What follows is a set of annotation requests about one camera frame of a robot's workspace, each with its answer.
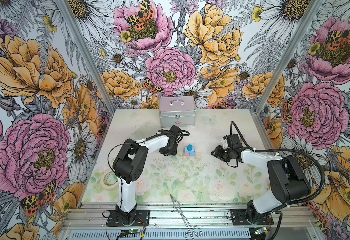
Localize metal wire tongs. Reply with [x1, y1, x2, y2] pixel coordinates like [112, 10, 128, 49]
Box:
[170, 195, 203, 240]

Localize roll of tape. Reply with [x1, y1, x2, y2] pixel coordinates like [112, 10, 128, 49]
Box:
[100, 170, 119, 190]

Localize green circuit board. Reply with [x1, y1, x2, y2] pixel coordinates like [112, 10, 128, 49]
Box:
[254, 227, 268, 235]
[118, 229, 145, 238]

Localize left green circuit board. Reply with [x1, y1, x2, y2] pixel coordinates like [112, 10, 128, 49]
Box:
[118, 229, 145, 238]

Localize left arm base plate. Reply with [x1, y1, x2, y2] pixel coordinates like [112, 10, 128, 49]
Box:
[106, 210, 151, 227]

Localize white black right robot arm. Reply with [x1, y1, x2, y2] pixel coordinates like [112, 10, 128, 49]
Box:
[211, 122, 326, 225]

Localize clear plastic bowl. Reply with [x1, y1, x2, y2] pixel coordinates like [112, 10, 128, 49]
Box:
[129, 125, 161, 143]

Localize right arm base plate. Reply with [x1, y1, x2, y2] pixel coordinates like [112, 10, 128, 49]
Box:
[227, 209, 274, 226]

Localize right green circuit board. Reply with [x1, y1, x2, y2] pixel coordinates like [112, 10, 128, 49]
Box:
[254, 227, 268, 235]

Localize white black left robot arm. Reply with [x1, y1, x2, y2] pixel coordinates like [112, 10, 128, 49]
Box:
[109, 125, 190, 226]

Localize aluminium rail frame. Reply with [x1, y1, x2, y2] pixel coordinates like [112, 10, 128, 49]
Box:
[62, 203, 318, 230]

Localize silver aluminium case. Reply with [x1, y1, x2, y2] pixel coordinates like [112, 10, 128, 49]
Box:
[159, 96, 196, 128]

